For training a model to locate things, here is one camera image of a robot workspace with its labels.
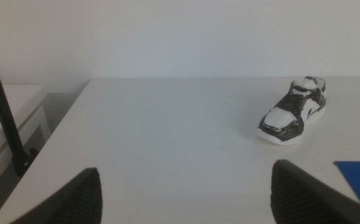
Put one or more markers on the black and white toy shoe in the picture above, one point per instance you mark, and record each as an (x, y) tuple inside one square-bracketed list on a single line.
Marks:
[(291, 116)]

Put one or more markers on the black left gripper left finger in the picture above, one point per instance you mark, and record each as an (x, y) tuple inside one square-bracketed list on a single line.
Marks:
[(77, 202)]

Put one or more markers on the black stand pole with clamp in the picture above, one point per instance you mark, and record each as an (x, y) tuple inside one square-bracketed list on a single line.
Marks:
[(2, 109)]

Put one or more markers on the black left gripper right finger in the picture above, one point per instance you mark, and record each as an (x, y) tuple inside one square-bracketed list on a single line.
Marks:
[(301, 199)]

